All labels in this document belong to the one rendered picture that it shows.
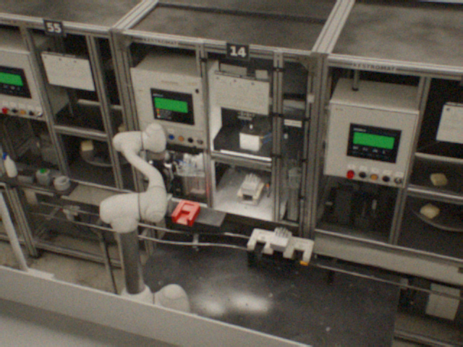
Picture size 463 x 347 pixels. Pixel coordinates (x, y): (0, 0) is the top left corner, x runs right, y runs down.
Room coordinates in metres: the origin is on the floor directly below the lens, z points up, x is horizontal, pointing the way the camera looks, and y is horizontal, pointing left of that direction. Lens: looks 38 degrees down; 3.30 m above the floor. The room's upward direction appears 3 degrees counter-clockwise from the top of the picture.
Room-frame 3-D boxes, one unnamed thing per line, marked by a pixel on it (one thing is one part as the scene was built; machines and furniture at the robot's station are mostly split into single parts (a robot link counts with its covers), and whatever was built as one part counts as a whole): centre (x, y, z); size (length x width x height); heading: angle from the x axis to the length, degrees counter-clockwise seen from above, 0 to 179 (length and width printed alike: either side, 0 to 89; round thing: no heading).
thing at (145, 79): (2.91, 0.26, 1.60); 0.42 x 0.29 x 0.46; 69
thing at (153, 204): (2.17, 0.37, 1.44); 0.18 x 0.14 x 0.13; 4
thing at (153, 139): (2.73, 0.40, 1.47); 0.13 x 0.11 x 0.16; 94
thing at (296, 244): (2.43, -0.30, 0.84); 0.36 x 0.14 x 0.10; 69
